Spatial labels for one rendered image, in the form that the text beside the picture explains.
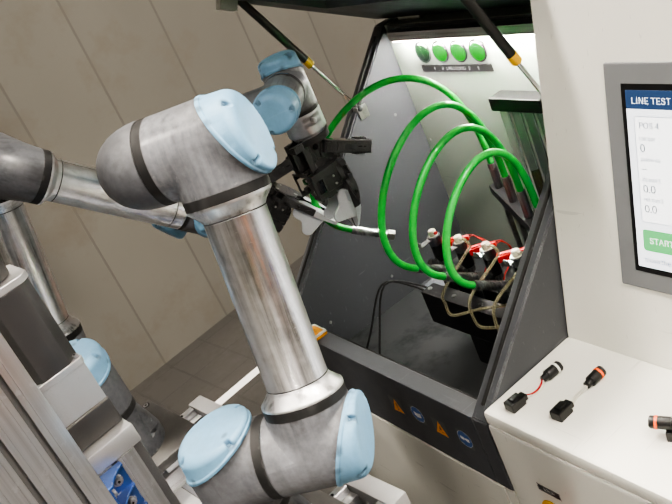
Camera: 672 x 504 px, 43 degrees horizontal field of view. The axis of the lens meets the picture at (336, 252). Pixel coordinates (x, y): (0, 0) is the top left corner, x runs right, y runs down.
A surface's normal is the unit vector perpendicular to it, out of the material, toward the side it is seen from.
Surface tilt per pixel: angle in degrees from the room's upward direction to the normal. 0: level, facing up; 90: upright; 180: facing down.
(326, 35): 90
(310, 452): 72
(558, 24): 76
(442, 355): 0
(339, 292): 90
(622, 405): 0
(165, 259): 90
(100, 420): 90
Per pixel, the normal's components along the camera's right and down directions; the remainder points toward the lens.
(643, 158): -0.82, 0.33
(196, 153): -0.20, 0.23
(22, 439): 0.62, 0.11
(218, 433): -0.49, -0.78
